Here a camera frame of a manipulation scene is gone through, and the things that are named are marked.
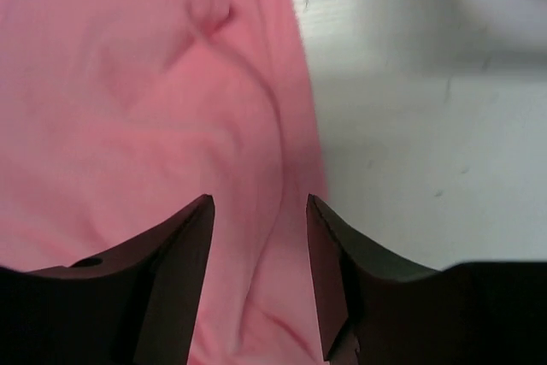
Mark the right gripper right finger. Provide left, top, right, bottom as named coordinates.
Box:
left=306, top=195, right=546, bottom=364

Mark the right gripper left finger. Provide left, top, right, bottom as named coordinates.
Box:
left=1, top=195, right=214, bottom=364

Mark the pink t shirt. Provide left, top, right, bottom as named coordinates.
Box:
left=1, top=0, right=325, bottom=364

